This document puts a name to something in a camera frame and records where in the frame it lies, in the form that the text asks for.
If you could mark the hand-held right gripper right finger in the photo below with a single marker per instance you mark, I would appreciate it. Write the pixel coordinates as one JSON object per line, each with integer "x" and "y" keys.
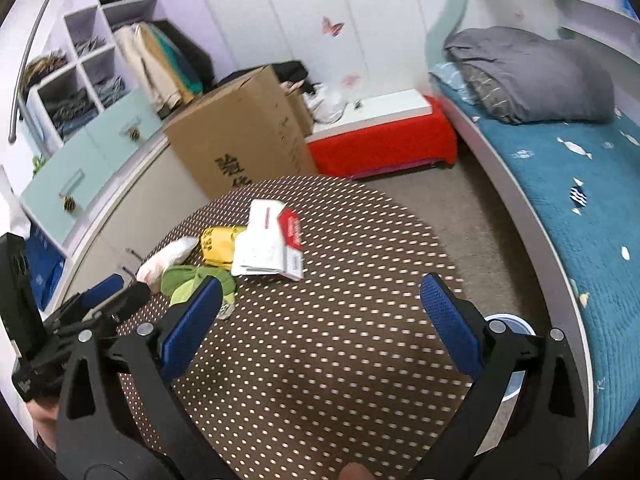
{"x": 450, "y": 320}

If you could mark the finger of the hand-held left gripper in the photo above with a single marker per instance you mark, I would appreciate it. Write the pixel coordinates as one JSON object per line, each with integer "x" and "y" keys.
{"x": 127, "y": 300}
{"x": 105, "y": 290}

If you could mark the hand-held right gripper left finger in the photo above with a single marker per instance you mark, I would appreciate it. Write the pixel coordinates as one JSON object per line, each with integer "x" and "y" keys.
{"x": 192, "y": 325}

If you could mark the pale green packet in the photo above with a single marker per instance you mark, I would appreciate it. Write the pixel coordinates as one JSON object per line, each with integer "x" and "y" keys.
{"x": 227, "y": 307}

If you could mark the green leaf-shaped scrap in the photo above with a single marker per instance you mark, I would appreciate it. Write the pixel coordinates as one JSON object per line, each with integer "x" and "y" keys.
{"x": 180, "y": 280}

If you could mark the white waste bin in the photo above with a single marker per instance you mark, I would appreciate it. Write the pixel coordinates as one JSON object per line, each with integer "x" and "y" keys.
{"x": 515, "y": 324}

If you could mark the yellow packet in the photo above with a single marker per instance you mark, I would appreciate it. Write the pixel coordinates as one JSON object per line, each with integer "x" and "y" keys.
{"x": 220, "y": 245}

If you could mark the white and red carton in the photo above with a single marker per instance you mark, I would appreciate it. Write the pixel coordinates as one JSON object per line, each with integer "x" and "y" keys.
{"x": 265, "y": 250}

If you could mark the person's left hand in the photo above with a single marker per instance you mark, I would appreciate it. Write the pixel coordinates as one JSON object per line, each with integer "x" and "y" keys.
{"x": 44, "y": 415}

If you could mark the blue bag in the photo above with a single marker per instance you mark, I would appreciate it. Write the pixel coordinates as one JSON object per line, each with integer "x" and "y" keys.
{"x": 42, "y": 265}

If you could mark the low white cabinet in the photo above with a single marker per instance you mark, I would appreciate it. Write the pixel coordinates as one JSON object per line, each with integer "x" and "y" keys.
{"x": 115, "y": 230}

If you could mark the pine cone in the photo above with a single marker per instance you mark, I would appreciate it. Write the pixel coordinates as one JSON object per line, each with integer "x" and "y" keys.
{"x": 68, "y": 203}
{"x": 134, "y": 133}

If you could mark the large teal drawer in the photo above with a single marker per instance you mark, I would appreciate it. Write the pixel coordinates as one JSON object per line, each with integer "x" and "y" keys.
{"x": 55, "y": 180}

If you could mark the polka-dot round table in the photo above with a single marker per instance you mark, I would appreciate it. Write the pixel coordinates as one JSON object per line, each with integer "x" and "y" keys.
{"x": 325, "y": 360}

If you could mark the green plant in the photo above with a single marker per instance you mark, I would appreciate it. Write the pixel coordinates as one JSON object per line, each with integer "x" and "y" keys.
{"x": 39, "y": 162}

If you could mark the small teal drawer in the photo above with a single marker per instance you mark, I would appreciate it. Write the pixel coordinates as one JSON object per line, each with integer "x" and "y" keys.
{"x": 115, "y": 122}

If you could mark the bed with teal cover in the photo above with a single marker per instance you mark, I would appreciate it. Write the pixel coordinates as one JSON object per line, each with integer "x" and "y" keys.
{"x": 575, "y": 200}

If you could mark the stack of dark folded clothes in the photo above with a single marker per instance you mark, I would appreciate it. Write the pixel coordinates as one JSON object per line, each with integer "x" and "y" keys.
{"x": 70, "y": 110}

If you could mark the red bench with white top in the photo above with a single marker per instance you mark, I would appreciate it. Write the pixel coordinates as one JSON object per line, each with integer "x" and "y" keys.
{"x": 385, "y": 145}

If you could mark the large cardboard box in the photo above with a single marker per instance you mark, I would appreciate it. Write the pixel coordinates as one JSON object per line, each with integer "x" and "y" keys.
{"x": 240, "y": 135}

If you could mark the yellow hanging garment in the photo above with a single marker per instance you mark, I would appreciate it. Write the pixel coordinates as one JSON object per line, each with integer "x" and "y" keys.
{"x": 167, "y": 72}

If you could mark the pile of brown clothes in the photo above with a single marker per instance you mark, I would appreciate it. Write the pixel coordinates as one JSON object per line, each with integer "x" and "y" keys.
{"x": 45, "y": 67}

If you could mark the plaid pillow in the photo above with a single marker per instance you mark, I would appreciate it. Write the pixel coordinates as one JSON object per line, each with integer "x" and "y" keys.
{"x": 482, "y": 87}

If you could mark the green hanging garment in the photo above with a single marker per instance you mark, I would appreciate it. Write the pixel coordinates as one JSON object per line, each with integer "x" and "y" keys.
{"x": 180, "y": 65}

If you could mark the grey metal handrail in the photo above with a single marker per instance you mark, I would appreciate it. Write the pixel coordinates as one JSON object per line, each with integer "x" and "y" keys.
{"x": 27, "y": 55}

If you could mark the folded grey clothes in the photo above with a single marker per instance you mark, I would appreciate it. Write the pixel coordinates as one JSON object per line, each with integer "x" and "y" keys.
{"x": 92, "y": 45}

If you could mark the white plastic bag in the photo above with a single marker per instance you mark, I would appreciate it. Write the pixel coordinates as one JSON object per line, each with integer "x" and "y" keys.
{"x": 325, "y": 105}

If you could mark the black hanging garment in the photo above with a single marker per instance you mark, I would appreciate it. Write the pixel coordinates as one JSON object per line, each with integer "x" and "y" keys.
{"x": 192, "y": 50}

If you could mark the faded pink butterfly sticker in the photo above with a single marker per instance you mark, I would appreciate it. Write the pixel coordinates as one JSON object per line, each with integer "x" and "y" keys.
{"x": 351, "y": 79}

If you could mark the grey blanket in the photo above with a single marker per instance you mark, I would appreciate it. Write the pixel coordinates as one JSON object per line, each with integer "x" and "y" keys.
{"x": 530, "y": 70}

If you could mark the black clothing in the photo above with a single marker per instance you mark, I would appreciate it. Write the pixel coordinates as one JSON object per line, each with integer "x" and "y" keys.
{"x": 287, "y": 71}

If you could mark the purple and white shelf unit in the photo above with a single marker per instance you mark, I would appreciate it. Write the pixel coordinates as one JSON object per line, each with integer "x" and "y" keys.
{"x": 127, "y": 2}

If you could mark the white wardrobe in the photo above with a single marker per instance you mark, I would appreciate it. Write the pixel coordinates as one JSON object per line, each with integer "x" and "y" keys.
{"x": 280, "y": 10}

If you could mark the white bedside wall shelf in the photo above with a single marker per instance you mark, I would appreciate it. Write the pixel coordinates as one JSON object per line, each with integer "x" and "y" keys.
{"x": 590, "y": 10}

